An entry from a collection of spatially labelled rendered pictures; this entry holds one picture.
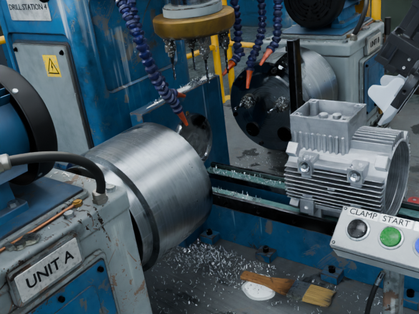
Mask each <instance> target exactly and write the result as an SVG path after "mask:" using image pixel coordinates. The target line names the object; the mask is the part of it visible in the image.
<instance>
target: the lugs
mask: <svg viewBox="0 0 419 314"><path fill-rule="evenodd" d="M403 132H404V139H405V140H406V141H407V143H408V142H409V139H410V134H409V132H408V131H403ZM300 150H301V146H300V144H299V143H296V142H291V141H290V142H289V143H288V146H287V149H286V153H287V154H288V155H289V156H294V157H298V156H299V153H300ZM390 161H391V160H390V158H389V157H388V156H383V155H377V156H376V159H375V164H374V168H375V169H376V170H377V171H383V172H388V168H389V166H390ZM407 191H408V188H407V187H406V190H405V194H404V197H403V198H404V199H405V198H406V195H407ZM289 205H291V206H292V207H294V208H298V209H300V204H299V199H294V198H291V200H290V202H289Z"/></svg>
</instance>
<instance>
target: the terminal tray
mask: <svg viewBox="0 0 419 314"><path fill-rule="evenodd" d="M317 115H318V117H317ZM343 115H344V116H343ZM346 117H348V118H346ZM349 117H350V118H349ZM366 122H367V104H363V103H350V102H337V101H330V100H318V99H310V100H309V101H308V102H306V103H305V104H303V106H301V107H300V108H298V109H297V110H296V111H295V112H294V113H292V114H291V115H290V124H291V137H292V142H296V143H299V144H300V146H301V149H303V148H306V150H308V149H311V151H314V150H317V152H320V151H321V150H322V151H323V153H326V152H327V151H328V152H329V154H332V153H333V152H334V153H335V154H336V155H338V154H339V153H341V155H342V156H344V155H345V154H348V153H349V150H350V140H351V139H352V137H353V136H354V134H355V132H356V131H357V130H359V128H360V127H362V126H366Z"/></svg>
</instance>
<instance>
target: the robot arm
mask: <svg viewBox="0 0 419 314"><path fill-rule="evenodd" d="M411 5H412V6H411V8H410V9H409V10H408V12H407V14H406V15H405V17H404V18H403V20H402V22H401V23H400V25H399V26H398V27H396V28H395V30H394V31H392V32H391V33H390V35H389V36H388V38H387V40H386V41H385V43H384V45H383V46H382V48H381V49H380V51H379V53H378V54H377V56H376V58H375V59H374V60H376V61H377V62H378V63H380V64H382V65H383V66H384V68H385V69H387V70H388V71H389V72H391V73H393V74H394V73H395V72H396V73H398V74H399V75H398V76H391V75H384V76H383V77H382V78H381V79H380V83H381V85H372V86H371V87H370V88H369V90H368V95H369V97H370V98H371V99H372V100H373V101H374V102H375V103H376V104H377V105H378V107H379V108H380V109H381V110H382V111H383V116H382V117H381V119H380V121H379V122H378V125H380V126H382V125H384V124H386V123H388V122H390V121H392V119H393V118H394V116H395V115H396V114H397V113H399V112H400V110H401V109H402V108H403V107H404V106H405V104H406V103H407V101H408V100H409V99H410V97H411V96H412V95H413V93H414V92H415V91H416V89H417V88H418V87H419V0H413V1H412V3H411ZM396 31H397V32H398V33H397V32H396ZM400 34H401V35H400Z"/></svg>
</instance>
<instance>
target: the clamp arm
mask: <svg viewBox="0 0 419 314"><path fill-rule="evenodd" d="M286 52H287V61H288V72H289V93H290V103H291V109H290V110H289V114H290V115H291V114H292V113H294V112H295V111H296V110H297V109H298V108H300V107H301V106H303V97H302V72H301V48H300V37H291V38H290V39H288V40H287V46H286Z"/></svg>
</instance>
